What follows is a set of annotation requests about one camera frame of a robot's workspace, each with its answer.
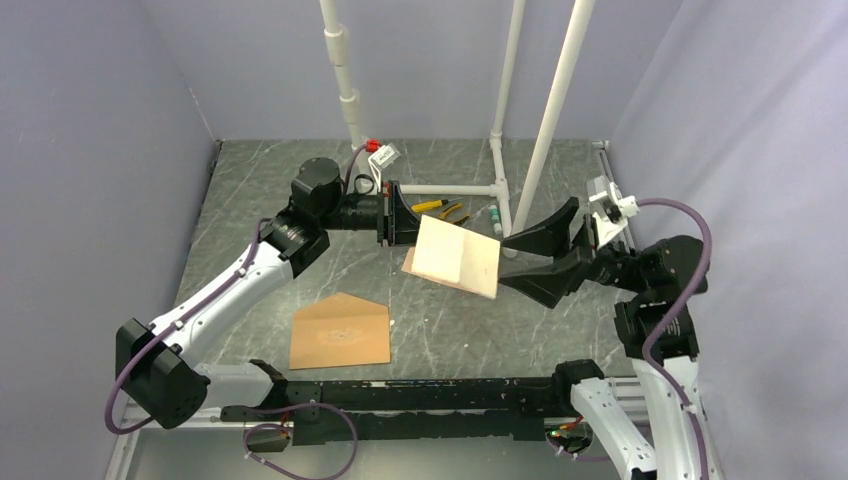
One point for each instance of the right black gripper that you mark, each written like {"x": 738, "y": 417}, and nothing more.
{"x": 550, "y": 235}

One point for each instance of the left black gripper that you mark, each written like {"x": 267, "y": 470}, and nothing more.
{"x": 403, "y": 224}

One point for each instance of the tan paper letter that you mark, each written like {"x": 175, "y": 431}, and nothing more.
{"x": 456, "y": 257}

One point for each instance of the brown paper envelope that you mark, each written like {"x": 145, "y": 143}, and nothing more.
{"x": 339, "y": 331}

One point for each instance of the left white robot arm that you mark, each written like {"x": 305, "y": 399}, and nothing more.
{"x": 159, "y": 373}

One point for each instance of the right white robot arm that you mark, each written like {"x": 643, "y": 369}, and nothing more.
{"x": 654, "y": 327}

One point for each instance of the small white green tube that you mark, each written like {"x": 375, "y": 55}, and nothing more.
{"x": 495, "y": 219}

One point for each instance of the yellow handled pliers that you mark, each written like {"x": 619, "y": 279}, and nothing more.
{"x": 455, "y": 214}

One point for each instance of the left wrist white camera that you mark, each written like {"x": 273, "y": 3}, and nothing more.
{"x": 380, "y": 157}

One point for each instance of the wrist white camera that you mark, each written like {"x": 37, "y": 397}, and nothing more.
{"x": 380, "y": 157}
{"x": 610, "y": 211}

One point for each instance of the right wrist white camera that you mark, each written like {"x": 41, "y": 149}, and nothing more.
{"x": 610, "y": 211}

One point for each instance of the aluminium frame rail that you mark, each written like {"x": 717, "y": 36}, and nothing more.
{"x": 626, "y": 389}

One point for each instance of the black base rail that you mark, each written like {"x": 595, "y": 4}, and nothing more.
{"x": 521, "y": 408}

